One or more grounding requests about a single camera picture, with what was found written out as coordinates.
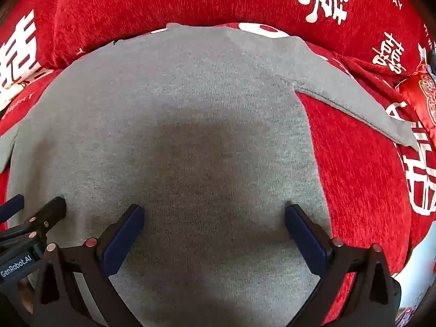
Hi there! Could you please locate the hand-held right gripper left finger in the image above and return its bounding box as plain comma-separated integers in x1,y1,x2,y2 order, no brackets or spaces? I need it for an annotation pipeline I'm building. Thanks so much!
32,204,145,327

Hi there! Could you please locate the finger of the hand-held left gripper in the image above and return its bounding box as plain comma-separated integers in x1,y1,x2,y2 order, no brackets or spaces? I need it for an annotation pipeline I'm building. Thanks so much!
0,194,25,223
0,195,67,246

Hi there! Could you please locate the red satin pillow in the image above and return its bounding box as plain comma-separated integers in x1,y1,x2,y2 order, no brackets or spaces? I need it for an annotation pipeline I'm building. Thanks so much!
396,62,436,127

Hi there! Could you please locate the grey knit shirt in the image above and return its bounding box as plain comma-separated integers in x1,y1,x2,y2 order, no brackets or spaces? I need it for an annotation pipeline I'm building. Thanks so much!
0,23,420,327

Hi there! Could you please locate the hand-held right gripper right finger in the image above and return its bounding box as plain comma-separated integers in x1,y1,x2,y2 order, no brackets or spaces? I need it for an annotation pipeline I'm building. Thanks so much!
285,204,402,327

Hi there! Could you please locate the red printed sofa blanket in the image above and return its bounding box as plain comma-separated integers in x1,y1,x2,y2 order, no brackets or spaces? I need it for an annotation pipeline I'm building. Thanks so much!
0,0,436,327

